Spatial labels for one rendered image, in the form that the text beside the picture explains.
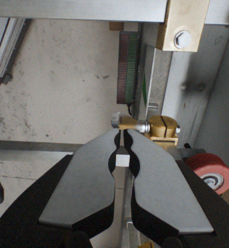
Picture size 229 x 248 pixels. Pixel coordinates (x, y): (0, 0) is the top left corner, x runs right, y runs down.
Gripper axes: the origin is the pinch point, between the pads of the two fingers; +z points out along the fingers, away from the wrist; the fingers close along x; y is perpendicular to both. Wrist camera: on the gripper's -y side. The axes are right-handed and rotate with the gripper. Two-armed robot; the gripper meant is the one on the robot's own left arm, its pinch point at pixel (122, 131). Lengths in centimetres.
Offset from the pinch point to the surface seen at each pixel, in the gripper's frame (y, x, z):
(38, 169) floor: 104, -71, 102
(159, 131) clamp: 7.3, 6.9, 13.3
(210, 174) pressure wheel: 13.3, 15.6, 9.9
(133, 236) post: 59, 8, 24
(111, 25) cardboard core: -13, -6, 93
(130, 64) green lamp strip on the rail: -1.2, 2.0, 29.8
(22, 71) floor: 15, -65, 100
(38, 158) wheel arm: 15.5, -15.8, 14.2
